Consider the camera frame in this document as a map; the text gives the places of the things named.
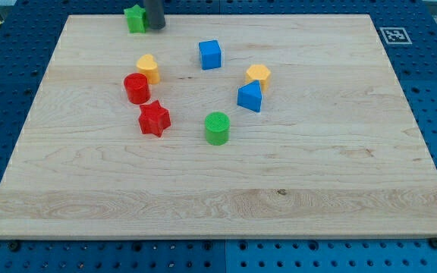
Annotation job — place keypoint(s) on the wooden board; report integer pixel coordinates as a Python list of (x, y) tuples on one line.
[(334, 153)]

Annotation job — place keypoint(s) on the white fiducial marker tag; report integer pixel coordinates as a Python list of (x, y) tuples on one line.
[(395, 35)]

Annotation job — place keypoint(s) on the yellow hexagon block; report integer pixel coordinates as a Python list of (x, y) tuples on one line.
[(261, 73)]

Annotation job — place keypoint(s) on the green cylinder block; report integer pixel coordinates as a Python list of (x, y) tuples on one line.
[(217, 125)]

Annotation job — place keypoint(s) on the blue cube block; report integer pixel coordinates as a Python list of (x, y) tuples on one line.
[(210, 54)]

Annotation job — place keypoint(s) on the blue triangle block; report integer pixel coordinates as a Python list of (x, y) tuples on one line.
[(250, 96)]

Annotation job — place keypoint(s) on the green star block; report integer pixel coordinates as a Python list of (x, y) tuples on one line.
[(136, 19)]

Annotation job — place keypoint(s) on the red star block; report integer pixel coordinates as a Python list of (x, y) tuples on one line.
[(154, 118)]

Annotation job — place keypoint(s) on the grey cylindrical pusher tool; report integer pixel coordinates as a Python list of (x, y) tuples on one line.
[(155, 14)]

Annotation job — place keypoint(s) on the red cylinder block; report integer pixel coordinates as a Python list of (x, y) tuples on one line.
[(137, 88)]

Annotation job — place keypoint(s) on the yellow heart block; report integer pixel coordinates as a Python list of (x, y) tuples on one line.
[(147, 66)]

